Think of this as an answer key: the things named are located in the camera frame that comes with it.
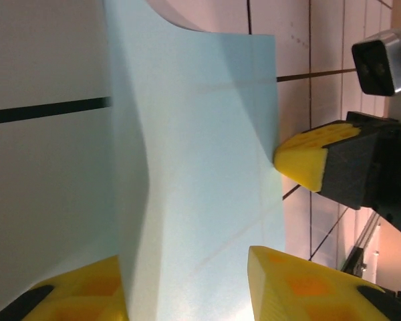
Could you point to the aluminium mounting rail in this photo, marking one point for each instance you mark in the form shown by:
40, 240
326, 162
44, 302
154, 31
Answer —
362, 244

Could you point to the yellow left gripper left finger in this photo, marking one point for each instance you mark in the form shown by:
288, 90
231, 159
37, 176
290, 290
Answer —
87, 294

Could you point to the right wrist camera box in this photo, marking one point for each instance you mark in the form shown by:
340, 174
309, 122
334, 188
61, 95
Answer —
374, 67

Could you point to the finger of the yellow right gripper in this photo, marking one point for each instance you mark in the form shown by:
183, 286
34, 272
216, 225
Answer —
304, 164

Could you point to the light blue paper sheet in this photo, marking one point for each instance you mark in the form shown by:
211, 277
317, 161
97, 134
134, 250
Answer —
194, 150

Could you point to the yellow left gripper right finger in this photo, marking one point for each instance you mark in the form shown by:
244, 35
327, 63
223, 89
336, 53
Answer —
304, 291

